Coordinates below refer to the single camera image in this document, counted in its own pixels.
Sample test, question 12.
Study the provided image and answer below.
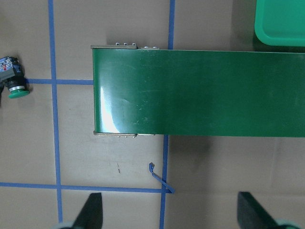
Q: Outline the green conveyor belt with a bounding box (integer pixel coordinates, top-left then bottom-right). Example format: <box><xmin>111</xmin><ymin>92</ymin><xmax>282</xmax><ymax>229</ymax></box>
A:
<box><xmin>92</xmin><ymin>47</ymin><xmax>305</xmax><ymax>137</ymax></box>

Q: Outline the green plastic tray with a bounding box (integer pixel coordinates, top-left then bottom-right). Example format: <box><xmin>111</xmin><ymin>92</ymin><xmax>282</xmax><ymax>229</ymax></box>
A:
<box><xmin>254</xmin><ymin>0</ymin><xmax>305</xmax><ymax>47</ymax></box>

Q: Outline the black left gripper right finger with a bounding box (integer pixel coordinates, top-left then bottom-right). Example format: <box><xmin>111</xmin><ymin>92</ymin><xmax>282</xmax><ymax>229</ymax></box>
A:
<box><xmin>237</xmin><ymin>191</ymin><xmax>279</xmax><ymax>229</ymax></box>

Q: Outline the green push button switch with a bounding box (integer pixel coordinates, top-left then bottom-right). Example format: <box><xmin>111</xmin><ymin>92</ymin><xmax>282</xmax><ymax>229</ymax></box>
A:
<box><xmin>0</xmin><ymin>56</ymin><xmax>30</xmax><ymax>99</ymax></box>

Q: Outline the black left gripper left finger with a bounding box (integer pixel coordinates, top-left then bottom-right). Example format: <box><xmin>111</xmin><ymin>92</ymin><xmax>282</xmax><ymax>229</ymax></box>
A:
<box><xmin>72</xmin><ymin>193</ymin><xmax>103</xmax><ymax>229</ymax></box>

